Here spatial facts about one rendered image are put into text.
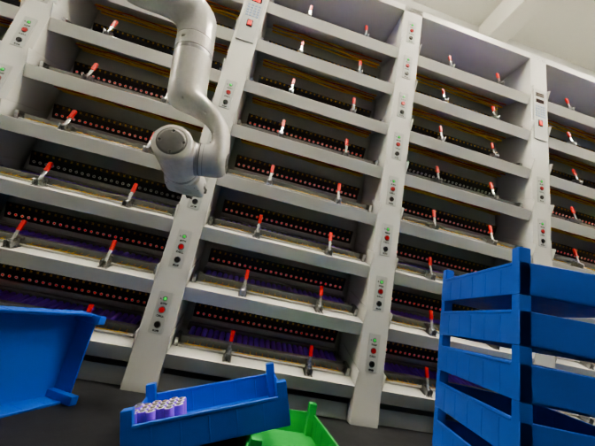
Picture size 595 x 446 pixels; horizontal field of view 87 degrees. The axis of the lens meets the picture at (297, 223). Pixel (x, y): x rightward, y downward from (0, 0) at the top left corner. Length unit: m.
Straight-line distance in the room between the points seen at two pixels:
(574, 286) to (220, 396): 0.76
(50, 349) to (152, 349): 0.26
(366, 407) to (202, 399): 0.55
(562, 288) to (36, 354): 1.05
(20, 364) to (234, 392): 0.46
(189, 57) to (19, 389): 0.82
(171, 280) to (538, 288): 0.92
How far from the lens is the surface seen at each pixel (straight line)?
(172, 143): 0.71
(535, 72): 2.10
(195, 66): 0.84
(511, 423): 0.65
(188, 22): 0.91
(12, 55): 1.51
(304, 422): 0.99
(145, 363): 1.09
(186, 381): 1.13
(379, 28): 1.91
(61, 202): 1.22
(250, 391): 0.89
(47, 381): 1.01
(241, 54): 1.41
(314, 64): 1.46
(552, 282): 0.67
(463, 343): 1.36
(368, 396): 1.19
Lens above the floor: 0.30
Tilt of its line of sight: 16 degrees up
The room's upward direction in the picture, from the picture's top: 12 degrees clockwise
